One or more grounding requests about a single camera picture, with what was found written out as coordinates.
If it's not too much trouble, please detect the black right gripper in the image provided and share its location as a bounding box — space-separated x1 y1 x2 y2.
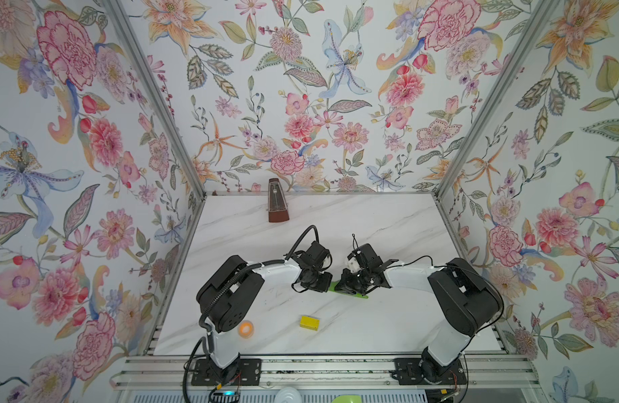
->
334 269 371 296

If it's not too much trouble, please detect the green square paper sheet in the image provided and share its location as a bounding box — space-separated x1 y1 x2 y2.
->
328 281 369 300

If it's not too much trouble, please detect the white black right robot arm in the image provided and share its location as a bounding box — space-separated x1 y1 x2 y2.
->
335 243 504 373

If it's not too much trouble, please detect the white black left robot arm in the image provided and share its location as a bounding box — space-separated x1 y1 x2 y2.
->
195 241 332 369

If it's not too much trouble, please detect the yellow sponge block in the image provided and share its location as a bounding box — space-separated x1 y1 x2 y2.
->
299 316 320 331

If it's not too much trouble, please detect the brown wooden metronome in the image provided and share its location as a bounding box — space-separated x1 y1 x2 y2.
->
267 178 289 223

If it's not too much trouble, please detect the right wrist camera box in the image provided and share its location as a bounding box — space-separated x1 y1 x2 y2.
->
346 255 361 273

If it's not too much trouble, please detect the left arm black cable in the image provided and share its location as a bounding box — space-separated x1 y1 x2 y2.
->
283 224 321 263

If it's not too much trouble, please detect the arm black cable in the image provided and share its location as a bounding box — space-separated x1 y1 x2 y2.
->
283 224 321 263
392 254 435 270

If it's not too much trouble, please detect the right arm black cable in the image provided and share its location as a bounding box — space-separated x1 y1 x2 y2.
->
392 254 435 270

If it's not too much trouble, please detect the aluminium frame post right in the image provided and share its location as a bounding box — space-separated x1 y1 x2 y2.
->
432 1 561 202

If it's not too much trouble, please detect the aluminium frame post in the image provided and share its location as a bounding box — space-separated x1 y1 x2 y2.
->
102 0 206 201
432 1 561 202

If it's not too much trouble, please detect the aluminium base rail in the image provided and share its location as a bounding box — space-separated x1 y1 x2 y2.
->
110 352 540 391

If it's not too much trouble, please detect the aluminium frame post left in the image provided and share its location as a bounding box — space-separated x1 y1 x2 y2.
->
102 0 206 201

